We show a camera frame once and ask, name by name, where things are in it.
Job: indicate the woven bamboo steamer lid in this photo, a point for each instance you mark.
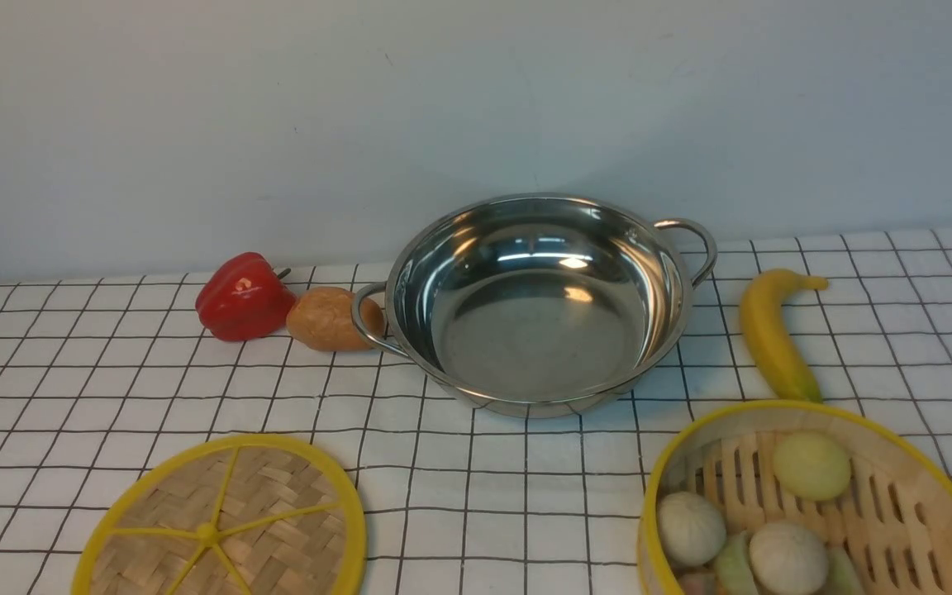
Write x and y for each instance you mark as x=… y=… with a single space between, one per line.
x=249 y=514

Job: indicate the yellow rimmed bamboo steamer basket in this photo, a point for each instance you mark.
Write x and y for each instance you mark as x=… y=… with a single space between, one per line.
x=894 y=520

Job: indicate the stainless steel pot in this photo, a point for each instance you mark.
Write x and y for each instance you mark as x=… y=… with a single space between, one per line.
x=538 y=305

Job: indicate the brown potato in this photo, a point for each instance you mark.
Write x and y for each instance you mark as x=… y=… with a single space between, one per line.
x=321 y=319

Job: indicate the red bell pepper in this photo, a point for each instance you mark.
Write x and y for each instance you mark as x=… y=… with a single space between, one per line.
x=244 y=300

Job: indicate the yellow banana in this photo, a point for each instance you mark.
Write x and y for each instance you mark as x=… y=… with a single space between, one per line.
x=767 y=338

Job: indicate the white round bun left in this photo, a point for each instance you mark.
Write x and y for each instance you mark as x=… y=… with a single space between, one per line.
x=691 y=530

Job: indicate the white round bun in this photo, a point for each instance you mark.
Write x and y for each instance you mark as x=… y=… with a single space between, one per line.
x=691 y=530
x=787 y=558

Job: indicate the pale green round bun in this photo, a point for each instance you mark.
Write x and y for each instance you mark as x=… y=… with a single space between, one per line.
x=811 y=465

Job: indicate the green dumpling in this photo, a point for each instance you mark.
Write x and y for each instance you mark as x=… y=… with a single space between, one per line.
x=732 y=566
x=842 y=577

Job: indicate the white round bun middle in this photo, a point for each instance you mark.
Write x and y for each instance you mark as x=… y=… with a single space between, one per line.
x=787 y=558

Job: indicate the white checkered tablecloth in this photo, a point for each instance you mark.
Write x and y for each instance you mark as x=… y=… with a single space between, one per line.
x=103 y=378

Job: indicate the green dumpling right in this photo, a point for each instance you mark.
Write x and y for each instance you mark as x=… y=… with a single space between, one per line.
x=842 y=577

